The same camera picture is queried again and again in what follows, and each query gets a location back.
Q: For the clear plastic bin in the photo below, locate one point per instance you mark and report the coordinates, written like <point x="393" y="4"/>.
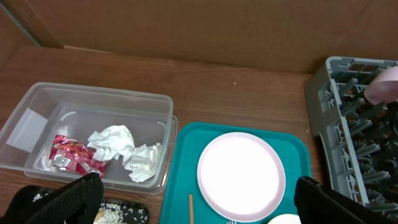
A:
<point x="76" y="111"/>

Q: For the red snack wrapper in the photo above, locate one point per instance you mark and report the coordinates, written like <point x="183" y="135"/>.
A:
<point x="71" y="155"/>

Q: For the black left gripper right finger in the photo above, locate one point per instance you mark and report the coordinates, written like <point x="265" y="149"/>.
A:
<point x="317" y="204"/>

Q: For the teal plastic tray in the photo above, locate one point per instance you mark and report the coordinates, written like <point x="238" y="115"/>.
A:
<point x="192" y="140"/>

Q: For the white bowl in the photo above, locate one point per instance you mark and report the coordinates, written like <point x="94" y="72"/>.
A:
<point x="285" y="219"/>

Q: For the large white plate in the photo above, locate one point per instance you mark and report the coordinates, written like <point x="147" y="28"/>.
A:
<point x="241" y="177"/>

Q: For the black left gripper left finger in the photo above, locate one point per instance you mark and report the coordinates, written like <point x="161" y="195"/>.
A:
<point x="76" y="202"/>

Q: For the bowl with rice and nuts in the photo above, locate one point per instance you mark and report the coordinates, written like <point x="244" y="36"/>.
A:
<point x="383" y="88"/>

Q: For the wooden chopstick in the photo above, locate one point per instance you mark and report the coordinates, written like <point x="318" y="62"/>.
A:
<point x="191" y="209"/>

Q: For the white napkin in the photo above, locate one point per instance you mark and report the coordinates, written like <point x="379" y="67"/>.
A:
<point x="142" y="161"/>
<point x="112" y="142"/>

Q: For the grey dishwasher rack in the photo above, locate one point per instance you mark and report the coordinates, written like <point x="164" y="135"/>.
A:
<point x="359" y="138"/>

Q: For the spilled rice and nuts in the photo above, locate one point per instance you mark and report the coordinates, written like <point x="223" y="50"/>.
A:
<point x="121" y="213"/>

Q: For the black tray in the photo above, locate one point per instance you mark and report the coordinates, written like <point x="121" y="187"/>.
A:
<point x="32" y="193"/>

